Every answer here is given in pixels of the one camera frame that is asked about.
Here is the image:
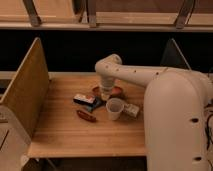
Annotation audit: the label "orange ceramic bowl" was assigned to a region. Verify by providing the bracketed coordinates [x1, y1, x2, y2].
[92, 86, 124, 98]

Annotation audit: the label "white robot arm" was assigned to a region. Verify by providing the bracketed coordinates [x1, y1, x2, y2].
[95, 54, 213, 171]

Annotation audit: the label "white plastic cup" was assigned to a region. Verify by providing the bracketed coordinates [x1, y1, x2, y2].
[106, 98, 124, 121]

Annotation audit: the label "black and white box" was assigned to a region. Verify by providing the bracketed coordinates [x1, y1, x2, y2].
[73, 94, 103, 112]

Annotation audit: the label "small white box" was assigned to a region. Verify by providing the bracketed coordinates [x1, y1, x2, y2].
[123, 104, 140, 117]

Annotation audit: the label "red brown oblong object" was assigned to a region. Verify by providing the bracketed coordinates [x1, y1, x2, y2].
[77, 110, 97, 122]

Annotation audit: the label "right dark side panel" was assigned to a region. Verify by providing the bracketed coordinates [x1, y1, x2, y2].
[160, 38, 191, 70]

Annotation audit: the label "left wooden side panel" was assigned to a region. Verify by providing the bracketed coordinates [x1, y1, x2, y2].
[0, 37, 49, 142]

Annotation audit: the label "black cables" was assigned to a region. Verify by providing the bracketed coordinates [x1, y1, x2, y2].
[203, 106, 213, 171]

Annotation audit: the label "wooden shelf frame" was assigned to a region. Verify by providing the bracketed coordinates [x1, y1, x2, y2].
[0, 0, 213, 32]

